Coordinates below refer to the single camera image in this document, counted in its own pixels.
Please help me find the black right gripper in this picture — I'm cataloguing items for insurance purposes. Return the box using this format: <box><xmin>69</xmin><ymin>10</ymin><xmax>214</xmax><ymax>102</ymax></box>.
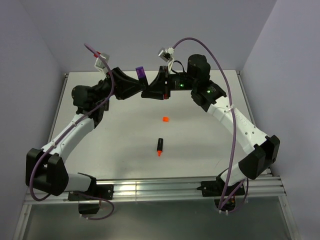
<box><xmin>141</xmin><ymin>66</ymin><xmax>197</xmax><ymax>101</ymax></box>

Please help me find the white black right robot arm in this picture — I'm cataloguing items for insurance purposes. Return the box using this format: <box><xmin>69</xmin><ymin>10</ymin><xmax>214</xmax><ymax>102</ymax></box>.
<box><xmin>141</xmin><ymin>54</ymin><xmax>280</xmax><ymax>195</ymax></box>

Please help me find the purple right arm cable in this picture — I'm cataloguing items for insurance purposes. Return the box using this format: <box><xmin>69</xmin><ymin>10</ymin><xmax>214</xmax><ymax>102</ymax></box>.
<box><xmin>172</xmin><ymin>37</ymin><xmax>250</xmax><ymax>214</ymax></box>

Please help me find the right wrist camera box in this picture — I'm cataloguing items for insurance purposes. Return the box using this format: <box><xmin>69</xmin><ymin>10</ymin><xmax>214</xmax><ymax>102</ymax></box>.
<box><xmin>158</xmin><ymin>47</ymin><xmax>175</xmax><ymax>73</ymax></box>

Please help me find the black purple tip highlighter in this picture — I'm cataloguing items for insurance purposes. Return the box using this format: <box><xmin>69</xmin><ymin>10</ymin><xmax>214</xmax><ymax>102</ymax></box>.
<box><xmin>139</xmin><ymin>76</ymin><xmax>148</xmax><ymax>88</ymax></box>

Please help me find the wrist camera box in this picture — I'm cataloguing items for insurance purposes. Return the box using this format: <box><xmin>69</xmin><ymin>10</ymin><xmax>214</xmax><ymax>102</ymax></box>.
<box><xmin>94</xmin><ymin>51</ymin><xmax>110</xmax><ymax>76</ymax></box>
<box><xmin>158</xmin><ymin>47</ymin><xmax>175</xmax><ymax>73</ymax></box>

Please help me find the black blue tip highlighter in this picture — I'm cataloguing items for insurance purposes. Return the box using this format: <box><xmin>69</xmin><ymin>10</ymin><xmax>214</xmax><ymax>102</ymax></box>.
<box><xmin>104</xmin><ymin>100</ymin><xmax>110</xmax><ymax>111</ymax></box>

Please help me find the purple pen cap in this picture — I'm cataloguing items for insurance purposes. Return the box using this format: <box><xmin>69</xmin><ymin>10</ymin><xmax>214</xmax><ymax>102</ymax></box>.
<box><xmin>135</xmin><ymin>66</ymin><xmax>146</xmax><ymax>79</ymax></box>

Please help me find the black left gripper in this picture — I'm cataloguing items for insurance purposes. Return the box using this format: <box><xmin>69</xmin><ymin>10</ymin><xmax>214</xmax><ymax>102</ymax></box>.
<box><xmin>92</xmin><ymin>67</ymin><xmax>147</xmax><ymax>105</ymax></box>

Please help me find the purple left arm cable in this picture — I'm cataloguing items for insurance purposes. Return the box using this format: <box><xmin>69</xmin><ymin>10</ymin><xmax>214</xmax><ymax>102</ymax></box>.
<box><xmin>29</xmin><ymin>43</ymin><xmax>116</xmax><ymax>221</ymax></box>

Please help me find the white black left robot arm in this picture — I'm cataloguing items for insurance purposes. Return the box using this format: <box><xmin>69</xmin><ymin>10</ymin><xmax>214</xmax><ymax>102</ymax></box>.
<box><xmin>25</xmin><ymin>67</ymin><xmax>148</xmax><ymax>200</ymax></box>

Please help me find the black orange tip highlighter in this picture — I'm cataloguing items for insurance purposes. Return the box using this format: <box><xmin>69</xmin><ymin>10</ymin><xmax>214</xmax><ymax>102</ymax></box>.
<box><xmin>157</xmin><ymin>138</ymin><xmax>164</xmax><ymax>157</ymax></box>

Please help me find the orange pen cap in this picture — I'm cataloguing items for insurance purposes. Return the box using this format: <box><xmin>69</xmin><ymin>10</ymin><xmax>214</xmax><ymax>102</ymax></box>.
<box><xmin>162</xmin><ymin>116</ymin><xmax>170</xmax><ymax>122</ymax></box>

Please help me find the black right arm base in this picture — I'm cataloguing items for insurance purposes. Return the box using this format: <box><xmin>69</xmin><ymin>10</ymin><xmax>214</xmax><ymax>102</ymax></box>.
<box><xmin>196</xmin><ymin>177</ymin><xmax>246</xmax><ymax>212</ymax></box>

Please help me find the aluminium front rail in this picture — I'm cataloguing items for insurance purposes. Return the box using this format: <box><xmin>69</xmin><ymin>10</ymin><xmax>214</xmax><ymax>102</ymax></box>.
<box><xmin>24</xmin><ymin>176</ymin><xmax>286</xmax><ymax>205</ymax></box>

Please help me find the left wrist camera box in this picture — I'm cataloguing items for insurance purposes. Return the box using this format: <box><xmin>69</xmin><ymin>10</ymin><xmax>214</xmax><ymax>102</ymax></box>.
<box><xmin>94</xmin><ymin>51</ymin><xmax>110</xmax><ymax>76</ymax></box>

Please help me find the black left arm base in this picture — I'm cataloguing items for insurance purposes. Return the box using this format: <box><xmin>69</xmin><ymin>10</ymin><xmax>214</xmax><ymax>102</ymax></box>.
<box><xmin>67</xmin><ymin>184</ymin><xmax>114</xmax><ymax>216</ymax></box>

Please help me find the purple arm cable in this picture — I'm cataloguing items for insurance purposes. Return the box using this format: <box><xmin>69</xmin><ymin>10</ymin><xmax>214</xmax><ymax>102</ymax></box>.
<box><xmin>29</xmin><ymin>43</ymin><xmax>116</xmax><ymax>221</ymax></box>
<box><xmin>172</xmin><ymin>37</ymin><xmax>250</xmax><ymax>214</ymax></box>

